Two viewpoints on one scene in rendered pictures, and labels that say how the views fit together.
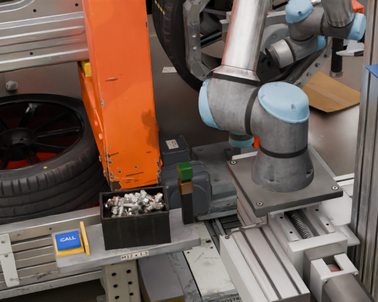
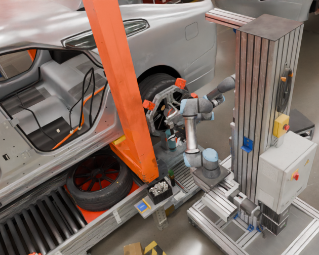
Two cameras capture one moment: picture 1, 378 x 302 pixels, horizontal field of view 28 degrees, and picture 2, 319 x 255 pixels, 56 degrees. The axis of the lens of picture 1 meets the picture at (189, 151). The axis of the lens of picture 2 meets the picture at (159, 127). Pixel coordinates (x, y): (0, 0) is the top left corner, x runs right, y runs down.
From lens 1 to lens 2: 108 cm
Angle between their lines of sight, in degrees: 16
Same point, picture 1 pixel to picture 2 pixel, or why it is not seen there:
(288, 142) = (214, 166)
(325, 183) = (224, 170)
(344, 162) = not seen: hidden behind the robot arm
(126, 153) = (149, 172)
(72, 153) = (122, 173)
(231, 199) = (169, 164)
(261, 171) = (207, 174)
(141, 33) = (148, 138)
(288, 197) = (217, 179)
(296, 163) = (217, 170)
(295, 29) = not seen: hidden behind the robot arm
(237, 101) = (197, 159)
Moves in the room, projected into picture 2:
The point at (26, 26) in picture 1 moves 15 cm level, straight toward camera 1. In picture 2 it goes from (94, 138) to (102, 146)
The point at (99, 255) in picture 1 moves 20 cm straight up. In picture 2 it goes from (154, 208) to (150, 195)
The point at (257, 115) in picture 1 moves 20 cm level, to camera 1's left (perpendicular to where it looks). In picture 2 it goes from (204, 162) to (182, 172)
